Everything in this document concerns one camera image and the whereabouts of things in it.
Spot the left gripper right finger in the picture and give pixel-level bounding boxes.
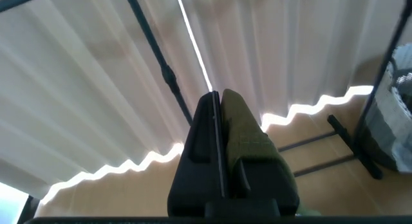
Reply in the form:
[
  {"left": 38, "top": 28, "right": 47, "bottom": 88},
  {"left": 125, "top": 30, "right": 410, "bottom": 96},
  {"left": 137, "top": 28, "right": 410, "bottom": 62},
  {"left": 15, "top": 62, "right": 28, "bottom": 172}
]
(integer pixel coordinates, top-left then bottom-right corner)
[{"left": 230, "top": 159, "right": 300, "bottom": 216}]

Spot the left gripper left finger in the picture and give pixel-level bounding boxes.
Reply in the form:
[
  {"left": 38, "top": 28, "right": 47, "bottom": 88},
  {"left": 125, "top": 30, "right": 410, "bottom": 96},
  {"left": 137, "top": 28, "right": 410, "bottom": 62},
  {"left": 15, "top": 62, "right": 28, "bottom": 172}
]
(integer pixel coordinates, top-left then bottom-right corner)
[{"left": 167, "top": 91, "right": 228, "bottom": 217}]

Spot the green printed t-shirt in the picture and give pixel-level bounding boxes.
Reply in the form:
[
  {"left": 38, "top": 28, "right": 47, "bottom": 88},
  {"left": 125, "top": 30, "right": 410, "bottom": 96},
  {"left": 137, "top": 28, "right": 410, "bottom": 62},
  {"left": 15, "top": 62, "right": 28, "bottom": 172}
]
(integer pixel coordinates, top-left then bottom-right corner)
[{"left": 220, "top": 88, "right": 323, "bottom": 217}]

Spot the black clothes rack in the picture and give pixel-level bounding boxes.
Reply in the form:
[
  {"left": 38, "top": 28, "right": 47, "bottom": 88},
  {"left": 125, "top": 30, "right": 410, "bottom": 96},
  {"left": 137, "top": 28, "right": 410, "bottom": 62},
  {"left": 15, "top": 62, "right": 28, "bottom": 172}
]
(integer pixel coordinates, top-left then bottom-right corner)
[{"left": 0, "top": 0, "right": 412, "bottom": 180}]

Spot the white laundry basket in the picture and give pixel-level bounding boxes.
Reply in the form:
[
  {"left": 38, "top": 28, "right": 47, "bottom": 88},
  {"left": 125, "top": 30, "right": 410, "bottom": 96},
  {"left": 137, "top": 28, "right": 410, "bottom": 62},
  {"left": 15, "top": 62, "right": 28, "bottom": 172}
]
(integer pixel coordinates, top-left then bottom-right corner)
[{"left": 363, "top": 42, "right": 412, "bottom": 173}]

